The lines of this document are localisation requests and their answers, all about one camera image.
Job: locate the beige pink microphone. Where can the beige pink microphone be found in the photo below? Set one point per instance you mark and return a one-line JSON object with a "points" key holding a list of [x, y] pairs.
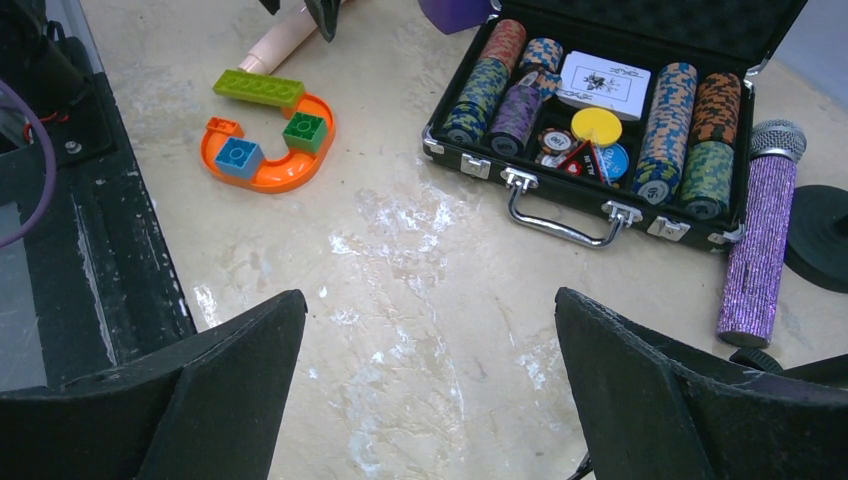
{"points": [[268, 53]]}

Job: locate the blue square brick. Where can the blue square brick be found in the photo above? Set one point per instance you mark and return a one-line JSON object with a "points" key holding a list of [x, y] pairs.
{"points": [[239, 158]]}

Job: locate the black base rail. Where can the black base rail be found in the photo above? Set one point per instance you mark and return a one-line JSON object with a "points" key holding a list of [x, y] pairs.
{"points": [[87, 281]]}

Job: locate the orange curved toy track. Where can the orange curved toy track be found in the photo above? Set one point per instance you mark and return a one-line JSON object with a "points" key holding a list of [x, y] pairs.
{"points": [[274, 175]]}

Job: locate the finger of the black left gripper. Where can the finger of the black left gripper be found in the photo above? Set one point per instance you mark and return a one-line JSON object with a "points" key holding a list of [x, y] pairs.
{"points": [[325, 14]]}

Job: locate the purple metronome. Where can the purple metronome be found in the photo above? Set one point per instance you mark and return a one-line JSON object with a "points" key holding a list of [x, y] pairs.
{"points": [[452, 16]]}

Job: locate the white playing card box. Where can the white playing card box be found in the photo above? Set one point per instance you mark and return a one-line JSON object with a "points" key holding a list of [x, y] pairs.
{"points": [[591, 81]]}

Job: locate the purple glitter microphone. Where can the purple glitter microphone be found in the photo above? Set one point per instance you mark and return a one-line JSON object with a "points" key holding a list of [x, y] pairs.
{"points": [[753, 277]]}

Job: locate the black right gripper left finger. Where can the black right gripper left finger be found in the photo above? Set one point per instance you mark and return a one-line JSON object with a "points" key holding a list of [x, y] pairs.
{"points": [[207, 407]]}

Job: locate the black poker chip case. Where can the black poker chip case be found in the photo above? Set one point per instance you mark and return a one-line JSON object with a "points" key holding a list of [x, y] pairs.
{"points": [[679, 173]]}

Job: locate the black round-base stand right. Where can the black round-base stand right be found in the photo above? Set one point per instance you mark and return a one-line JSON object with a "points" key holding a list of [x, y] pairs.
{"points": [[817, 238]]}

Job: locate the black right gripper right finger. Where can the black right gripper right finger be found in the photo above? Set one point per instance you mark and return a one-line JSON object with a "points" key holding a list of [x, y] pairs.
{"points": [[652, 407]]}

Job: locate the yellow dealer button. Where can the yellow dealer button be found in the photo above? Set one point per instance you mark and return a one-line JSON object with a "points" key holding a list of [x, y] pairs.
{"points": [[597, 125]]}

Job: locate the green square brick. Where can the green square brick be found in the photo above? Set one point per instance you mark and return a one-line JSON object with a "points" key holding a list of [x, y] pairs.
{"points": [[305, 132]]}

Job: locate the lime green long brick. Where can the lime green long brick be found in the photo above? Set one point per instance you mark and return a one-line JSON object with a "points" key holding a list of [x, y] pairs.
{"points": [[258, 88]]}

